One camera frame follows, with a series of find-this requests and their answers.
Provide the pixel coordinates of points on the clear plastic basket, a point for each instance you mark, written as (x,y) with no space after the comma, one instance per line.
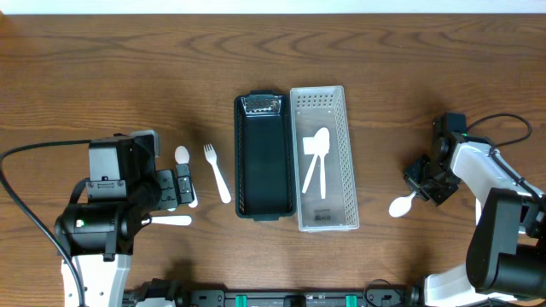
(313,108)

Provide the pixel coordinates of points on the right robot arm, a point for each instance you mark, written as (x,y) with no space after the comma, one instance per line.
(506,255)

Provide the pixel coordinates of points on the white utensil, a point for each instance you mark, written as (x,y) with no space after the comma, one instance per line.
(179,220)

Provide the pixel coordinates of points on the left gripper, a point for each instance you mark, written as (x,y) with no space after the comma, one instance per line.
(167,188)

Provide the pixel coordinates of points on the white spoon diagonal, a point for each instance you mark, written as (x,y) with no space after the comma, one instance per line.
(310,147)

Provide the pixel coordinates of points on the black plastic basket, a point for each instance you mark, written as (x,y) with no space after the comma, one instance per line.
(264,167)

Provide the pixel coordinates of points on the white plastic fork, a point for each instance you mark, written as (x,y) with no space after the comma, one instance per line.
(212,159)

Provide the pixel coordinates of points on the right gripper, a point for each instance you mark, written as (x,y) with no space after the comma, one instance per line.
(429,180)

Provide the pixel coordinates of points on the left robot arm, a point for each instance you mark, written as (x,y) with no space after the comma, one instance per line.
(123,194)

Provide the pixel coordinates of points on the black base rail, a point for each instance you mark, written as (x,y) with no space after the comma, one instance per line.
(294,299)

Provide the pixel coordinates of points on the small white spoon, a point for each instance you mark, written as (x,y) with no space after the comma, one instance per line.
(182,157)

